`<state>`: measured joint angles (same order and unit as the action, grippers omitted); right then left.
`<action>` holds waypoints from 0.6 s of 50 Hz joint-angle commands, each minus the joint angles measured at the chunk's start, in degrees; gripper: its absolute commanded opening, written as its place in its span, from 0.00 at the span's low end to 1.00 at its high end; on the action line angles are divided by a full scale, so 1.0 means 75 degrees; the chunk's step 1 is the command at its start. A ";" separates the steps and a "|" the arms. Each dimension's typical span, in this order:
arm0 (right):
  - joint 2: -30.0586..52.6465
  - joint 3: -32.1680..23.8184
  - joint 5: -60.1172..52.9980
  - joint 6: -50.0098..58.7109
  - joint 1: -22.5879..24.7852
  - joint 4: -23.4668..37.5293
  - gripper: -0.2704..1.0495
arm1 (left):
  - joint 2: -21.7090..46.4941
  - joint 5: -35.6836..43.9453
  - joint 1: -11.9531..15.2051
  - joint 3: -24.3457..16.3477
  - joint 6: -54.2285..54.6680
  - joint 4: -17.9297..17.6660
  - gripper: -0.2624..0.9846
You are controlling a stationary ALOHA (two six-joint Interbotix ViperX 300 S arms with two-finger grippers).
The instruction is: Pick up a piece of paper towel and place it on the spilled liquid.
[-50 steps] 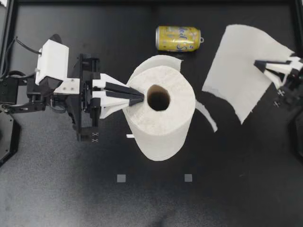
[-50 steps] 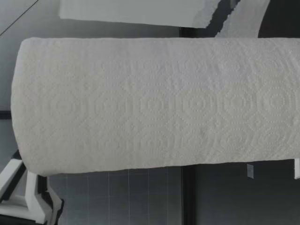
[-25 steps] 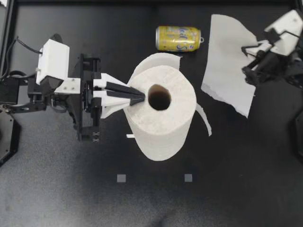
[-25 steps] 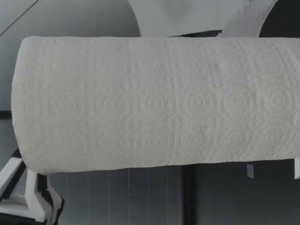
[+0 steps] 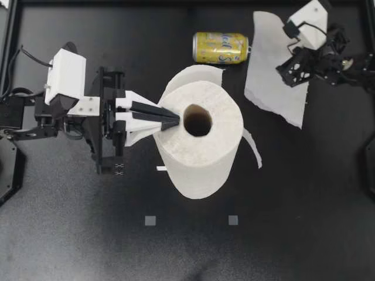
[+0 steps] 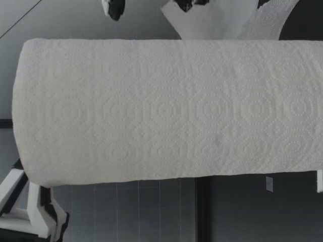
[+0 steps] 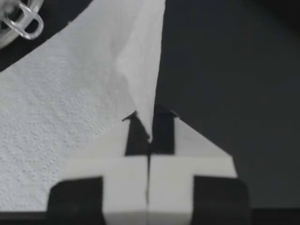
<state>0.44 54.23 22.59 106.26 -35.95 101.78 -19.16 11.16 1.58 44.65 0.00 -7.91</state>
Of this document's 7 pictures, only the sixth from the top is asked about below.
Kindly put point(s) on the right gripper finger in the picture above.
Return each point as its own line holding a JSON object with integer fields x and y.
{"x": 113, "y": 11}
{"x": 204, "y": 24}

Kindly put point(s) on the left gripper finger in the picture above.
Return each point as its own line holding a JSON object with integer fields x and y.
{"x": 33, "y": 201}

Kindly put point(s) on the torn paper towel sheet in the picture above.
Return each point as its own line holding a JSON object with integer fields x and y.
{"x": 270, "y": 20}

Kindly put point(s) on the white paper towel roll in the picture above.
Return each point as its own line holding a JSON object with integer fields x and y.
{"x": 161, "y": 113}

